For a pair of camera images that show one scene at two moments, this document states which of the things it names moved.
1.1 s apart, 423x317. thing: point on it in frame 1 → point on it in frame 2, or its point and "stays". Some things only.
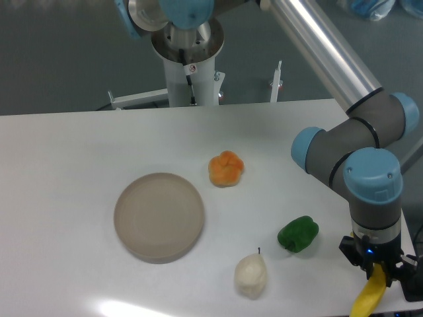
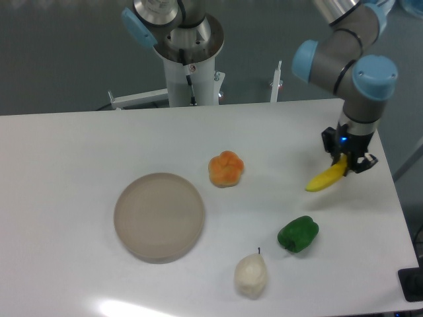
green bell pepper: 297,235 stays
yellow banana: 371,294 → 329,176
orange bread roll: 225,170 stays
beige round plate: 158,218 stays
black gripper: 365,253 → 340,141
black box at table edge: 412,282 stays
